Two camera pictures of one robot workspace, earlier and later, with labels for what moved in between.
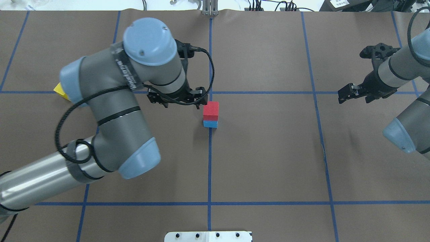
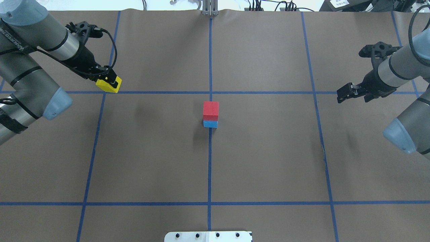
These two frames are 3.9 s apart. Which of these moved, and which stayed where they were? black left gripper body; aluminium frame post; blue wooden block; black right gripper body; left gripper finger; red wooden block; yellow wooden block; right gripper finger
Moved: left gripper finger; yellow wooden block; black left gripper body
Stayed: black right gripper body; red wooden block; aluminium frame post; blue wooden block; right gripper finger
